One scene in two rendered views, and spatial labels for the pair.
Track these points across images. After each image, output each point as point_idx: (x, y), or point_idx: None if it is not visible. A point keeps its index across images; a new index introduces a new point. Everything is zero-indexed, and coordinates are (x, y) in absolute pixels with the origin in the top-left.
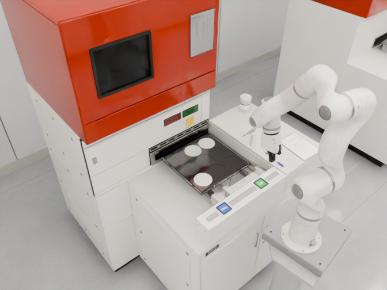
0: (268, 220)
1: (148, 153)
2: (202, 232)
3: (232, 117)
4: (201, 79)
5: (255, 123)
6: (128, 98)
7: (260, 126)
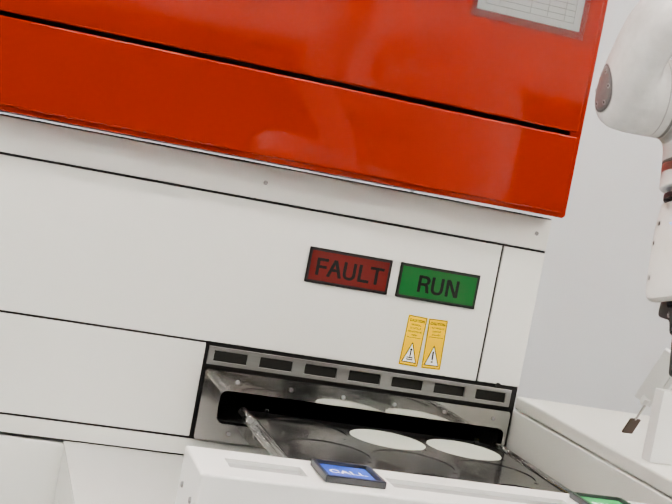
0: None
1: (197, 367)
2: None
3: (624, 419)
4: (505, 134)
5: (613, 81)
6: (185, 12)
7: (628, 95)
